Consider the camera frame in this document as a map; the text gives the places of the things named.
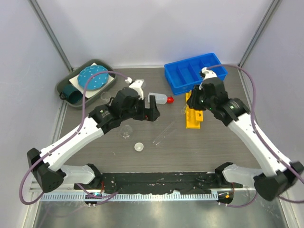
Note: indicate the grey-green plastic tray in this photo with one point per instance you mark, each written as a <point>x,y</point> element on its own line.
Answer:
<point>61,84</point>

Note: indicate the yellow test tube rack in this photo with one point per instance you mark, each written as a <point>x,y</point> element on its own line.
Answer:
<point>193,118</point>

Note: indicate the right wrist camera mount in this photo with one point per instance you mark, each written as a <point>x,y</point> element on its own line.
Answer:
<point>205,74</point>

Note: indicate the large clear test tube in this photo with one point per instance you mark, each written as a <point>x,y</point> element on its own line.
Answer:
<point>163,136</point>

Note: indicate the clear glass beaker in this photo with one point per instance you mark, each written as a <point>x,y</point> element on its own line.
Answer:
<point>105,97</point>

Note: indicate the white squeeze bottle red cap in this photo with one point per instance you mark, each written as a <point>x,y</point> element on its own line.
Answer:
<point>161,98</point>

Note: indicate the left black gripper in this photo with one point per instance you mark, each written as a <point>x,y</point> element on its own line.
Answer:
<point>151,114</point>

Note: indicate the small translucent plastic cup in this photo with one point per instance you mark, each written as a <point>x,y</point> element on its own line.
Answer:
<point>139,146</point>

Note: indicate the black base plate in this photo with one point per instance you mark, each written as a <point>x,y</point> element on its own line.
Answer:
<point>158,183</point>

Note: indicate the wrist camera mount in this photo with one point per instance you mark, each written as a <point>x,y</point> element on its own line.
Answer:
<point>205,74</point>
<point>137,85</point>

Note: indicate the dark green mug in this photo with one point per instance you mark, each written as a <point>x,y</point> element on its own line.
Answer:
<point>70,94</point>

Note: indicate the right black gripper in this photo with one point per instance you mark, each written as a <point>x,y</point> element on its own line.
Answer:
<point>193,101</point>

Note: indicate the aluminium frame post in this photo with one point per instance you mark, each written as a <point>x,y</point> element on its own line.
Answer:
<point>274,4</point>
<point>48,29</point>

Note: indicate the right aluminium frame post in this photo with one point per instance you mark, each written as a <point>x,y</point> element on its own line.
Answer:
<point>274,4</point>

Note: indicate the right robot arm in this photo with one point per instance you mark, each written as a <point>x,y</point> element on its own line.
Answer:
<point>277,173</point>

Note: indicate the blue dotted plate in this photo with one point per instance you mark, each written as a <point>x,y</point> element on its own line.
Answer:
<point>98,81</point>

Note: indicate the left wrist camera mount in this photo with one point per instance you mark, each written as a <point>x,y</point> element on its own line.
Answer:
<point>137,85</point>

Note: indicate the thin clear test tube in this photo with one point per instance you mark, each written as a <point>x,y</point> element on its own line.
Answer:
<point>166,130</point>

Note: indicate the left aluminium frame post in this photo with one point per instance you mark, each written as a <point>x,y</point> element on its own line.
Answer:
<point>48,29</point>

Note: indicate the blue divided plastic bin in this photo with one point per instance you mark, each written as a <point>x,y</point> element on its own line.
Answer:
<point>184,74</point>

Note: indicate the white square board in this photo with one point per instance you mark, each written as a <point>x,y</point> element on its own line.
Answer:
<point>89,93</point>

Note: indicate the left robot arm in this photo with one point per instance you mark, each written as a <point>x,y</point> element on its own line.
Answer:
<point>48,165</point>

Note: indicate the clear glass flask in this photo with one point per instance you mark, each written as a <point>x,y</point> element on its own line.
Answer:
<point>126,131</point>

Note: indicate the white slotted cable duct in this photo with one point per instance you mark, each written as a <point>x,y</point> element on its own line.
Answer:
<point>175,196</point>

